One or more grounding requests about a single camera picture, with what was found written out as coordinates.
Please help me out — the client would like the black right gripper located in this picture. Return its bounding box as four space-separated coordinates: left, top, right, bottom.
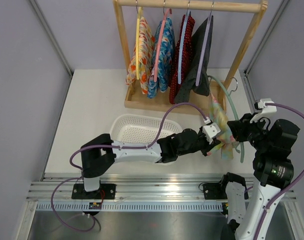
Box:
229 112 272 151

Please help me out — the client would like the mint green hanger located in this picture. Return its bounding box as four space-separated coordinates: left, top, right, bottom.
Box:
209 75 245 163

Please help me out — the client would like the pastel floral skirt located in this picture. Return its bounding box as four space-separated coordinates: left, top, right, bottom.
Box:
207 93 237 160

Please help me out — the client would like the dark grey dotted skirt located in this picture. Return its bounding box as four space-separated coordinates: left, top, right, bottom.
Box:
174 16 214 104

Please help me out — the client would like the lilac hanger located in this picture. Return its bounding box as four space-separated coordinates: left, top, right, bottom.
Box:
195 0 215 87

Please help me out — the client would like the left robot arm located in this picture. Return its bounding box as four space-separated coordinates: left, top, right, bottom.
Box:
80 128 221 199

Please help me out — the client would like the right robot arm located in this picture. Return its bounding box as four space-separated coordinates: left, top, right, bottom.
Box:
218 113 300 240

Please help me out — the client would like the red polka dot skirt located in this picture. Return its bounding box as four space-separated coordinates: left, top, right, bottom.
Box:
169 14 195 104

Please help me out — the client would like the blue floral skirt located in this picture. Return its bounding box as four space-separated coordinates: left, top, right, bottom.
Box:
147 17 175 99

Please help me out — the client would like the orange yellow floral skirt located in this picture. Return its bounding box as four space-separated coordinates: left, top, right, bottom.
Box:
125 16 155 95

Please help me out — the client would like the light blue hanger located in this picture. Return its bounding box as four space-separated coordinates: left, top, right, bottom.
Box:
178 1 191 85

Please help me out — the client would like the pink hanger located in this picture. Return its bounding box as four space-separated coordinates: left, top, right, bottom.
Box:
153 0 172 83

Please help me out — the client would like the yellow hanger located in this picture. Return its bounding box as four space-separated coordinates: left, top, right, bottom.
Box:
135 0 142 80

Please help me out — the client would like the wooden clothes rack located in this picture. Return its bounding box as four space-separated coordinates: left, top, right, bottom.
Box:
113 0 268 114

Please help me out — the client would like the white perforated plastic basket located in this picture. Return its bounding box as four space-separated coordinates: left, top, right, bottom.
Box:
109 114 184 166

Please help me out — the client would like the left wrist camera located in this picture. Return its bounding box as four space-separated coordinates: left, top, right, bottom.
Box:
202 118 221 144

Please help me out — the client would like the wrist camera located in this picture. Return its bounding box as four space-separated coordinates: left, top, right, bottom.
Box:
202 118 221 144
250 98 277 124

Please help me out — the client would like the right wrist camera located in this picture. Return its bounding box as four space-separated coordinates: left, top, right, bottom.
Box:
250 98 277 124

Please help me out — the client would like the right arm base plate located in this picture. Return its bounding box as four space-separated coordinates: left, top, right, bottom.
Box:
198 182 243 200

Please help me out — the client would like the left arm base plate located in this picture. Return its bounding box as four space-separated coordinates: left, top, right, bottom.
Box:
71 183 116 200

